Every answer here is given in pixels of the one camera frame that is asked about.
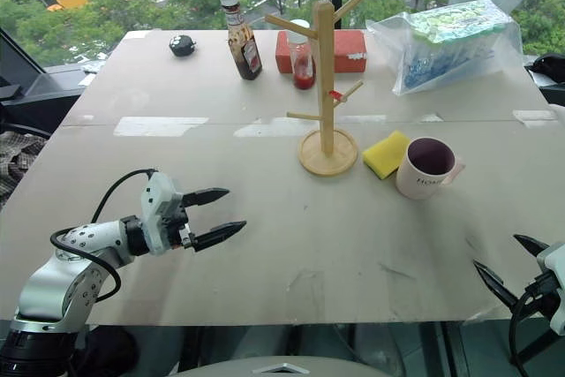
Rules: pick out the red tape marker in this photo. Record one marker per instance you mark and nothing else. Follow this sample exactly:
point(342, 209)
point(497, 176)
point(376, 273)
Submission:
point(336, 95)

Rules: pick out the red sauce jar white lid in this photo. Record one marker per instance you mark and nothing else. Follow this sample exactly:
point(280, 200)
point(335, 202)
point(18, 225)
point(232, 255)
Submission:
point(303, 70)

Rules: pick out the wooden mug tree stand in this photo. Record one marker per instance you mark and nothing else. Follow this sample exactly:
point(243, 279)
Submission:
point(326, 85)

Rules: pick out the dark slanted window frame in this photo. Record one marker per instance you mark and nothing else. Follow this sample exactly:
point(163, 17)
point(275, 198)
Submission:
point(31, 81)

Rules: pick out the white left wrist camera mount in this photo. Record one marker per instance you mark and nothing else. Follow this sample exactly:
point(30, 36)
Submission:
point(154, 200)

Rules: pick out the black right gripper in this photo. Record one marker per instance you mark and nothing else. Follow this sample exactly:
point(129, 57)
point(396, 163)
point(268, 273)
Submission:
point(542, 291)

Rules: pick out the clear plastic bag with contents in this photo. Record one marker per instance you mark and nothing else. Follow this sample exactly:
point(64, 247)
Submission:
point(450, 50)

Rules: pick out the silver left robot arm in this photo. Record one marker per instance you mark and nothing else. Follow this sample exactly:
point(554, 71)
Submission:
point(66, 258)

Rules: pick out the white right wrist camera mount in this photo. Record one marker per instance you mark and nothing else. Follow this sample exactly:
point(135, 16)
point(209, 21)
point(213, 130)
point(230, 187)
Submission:
point(555, 262)

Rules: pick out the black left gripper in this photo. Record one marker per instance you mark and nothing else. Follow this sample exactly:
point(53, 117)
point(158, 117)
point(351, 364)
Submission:
point(183, 227)

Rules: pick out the plaid cloth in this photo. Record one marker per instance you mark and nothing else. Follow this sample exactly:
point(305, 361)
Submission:
point(17, 160)

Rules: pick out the grey rounded robot torso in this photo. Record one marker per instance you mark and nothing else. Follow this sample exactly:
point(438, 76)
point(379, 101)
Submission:
point(282, 368)

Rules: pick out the small black round gadget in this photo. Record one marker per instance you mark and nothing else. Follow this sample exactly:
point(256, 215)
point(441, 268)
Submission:
point(181, 45)

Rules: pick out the yellow sponge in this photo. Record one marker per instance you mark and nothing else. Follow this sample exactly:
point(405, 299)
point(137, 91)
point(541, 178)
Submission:
point(385, 154)

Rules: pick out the red brick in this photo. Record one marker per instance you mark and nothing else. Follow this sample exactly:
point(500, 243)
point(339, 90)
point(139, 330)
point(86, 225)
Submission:
point(348, 52)

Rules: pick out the dark sauce bottle white cap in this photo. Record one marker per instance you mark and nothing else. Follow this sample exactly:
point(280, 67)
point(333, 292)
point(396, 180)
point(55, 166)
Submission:
point(245, 48)

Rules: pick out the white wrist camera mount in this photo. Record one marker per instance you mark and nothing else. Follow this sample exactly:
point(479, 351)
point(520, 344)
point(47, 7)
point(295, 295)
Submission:
point(154, 200)
point(555, 262)

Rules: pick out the pale pink mug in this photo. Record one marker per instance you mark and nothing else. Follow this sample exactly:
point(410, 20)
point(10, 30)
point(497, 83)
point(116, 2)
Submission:
point(417, 183)

